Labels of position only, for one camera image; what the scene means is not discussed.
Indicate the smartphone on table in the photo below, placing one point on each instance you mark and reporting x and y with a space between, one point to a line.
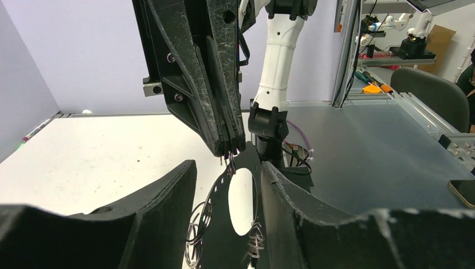
464 190

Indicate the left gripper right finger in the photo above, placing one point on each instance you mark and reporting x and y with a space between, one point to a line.
305 232

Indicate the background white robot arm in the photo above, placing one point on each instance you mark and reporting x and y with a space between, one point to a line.
412 47

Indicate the aluminium frame rail right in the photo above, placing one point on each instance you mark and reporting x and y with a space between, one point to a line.
459 145

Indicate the red marker pen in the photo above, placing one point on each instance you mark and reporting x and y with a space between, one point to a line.
36 130

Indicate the orange handled screwdriver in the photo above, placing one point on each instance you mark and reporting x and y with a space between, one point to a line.
373 86

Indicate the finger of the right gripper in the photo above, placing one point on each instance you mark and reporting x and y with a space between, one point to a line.
223 62
181 28

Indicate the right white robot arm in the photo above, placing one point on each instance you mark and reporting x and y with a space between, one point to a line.
268 112

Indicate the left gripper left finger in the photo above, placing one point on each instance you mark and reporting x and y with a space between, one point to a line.
145 229

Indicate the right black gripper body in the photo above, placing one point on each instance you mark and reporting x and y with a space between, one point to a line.
153 84

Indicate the grey office chair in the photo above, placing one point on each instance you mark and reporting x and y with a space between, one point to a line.
442 96

